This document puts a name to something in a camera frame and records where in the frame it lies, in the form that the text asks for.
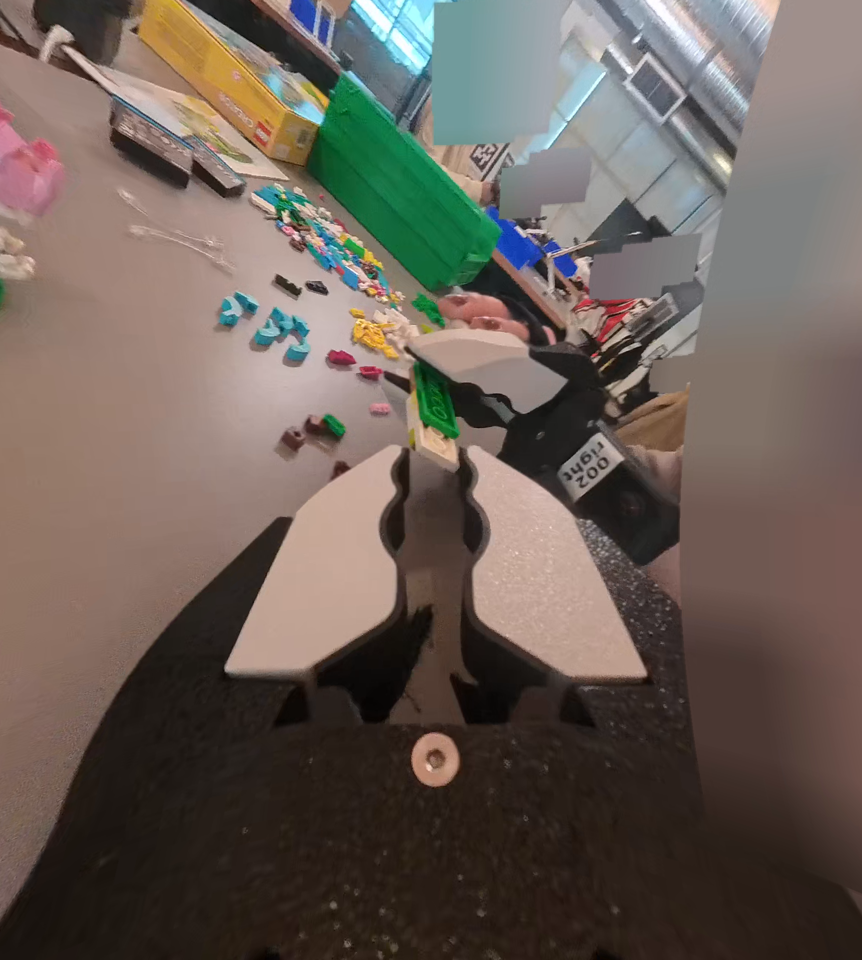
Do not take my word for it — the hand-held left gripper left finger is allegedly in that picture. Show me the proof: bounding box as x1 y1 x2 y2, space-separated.
224 444 411 723

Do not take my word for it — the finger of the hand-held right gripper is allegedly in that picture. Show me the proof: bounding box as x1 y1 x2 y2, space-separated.
404 330 570 414
455 378 525 430

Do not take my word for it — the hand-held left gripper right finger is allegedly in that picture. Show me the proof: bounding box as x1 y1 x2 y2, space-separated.
452 444 651 725

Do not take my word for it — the green lego plate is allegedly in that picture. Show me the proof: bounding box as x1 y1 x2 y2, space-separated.
412 361 463 441

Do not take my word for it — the white and lime lego assembly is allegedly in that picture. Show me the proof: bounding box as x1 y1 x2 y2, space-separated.
404 390 462 474

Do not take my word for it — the person's right forearm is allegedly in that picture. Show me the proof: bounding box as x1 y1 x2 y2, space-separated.
617 386 690 496

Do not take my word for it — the pile of white lego pieces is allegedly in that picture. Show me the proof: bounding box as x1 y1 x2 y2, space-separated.
382 306 423 361

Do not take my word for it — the pile of mixed lego pieces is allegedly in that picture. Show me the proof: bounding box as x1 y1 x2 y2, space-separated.
251 182 405 305

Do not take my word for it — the yellow lego box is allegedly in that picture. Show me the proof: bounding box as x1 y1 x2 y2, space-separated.
137 0 330 168

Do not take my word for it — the lego instruction booklet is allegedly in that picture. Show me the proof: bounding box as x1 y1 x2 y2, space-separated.
92 63 282 185

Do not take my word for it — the lego flower model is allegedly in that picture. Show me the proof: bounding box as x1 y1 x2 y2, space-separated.
0 56 68 369

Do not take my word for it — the person's right hand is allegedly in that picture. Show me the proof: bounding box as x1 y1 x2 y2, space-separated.
438 292 531 336

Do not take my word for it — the red and white cloth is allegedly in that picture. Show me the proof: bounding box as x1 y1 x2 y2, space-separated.
573 296 672 354

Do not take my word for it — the blue plastic bin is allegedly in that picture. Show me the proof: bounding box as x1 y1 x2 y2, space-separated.
288 0 338 42
485 206 597 275

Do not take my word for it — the stack of green plastic trays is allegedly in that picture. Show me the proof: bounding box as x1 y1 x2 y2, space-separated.
305 73 504 292

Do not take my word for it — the cluster of teal curved bricks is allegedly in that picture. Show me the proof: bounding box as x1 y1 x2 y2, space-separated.
217 291 312 365

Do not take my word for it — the white vent grille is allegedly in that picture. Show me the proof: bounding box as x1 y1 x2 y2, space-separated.
626 56 687 121

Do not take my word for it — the black battery charger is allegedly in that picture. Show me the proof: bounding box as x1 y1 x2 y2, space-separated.
32 0 148 67

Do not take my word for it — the black camera battery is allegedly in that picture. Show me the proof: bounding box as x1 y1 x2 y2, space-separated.
191 138 246 199
110 96 197 190

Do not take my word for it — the wide silver ventilation duct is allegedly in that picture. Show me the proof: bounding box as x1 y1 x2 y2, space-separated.
596 0 777 136

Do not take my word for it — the white cable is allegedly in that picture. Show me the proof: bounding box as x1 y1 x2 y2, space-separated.
37 22 77 65

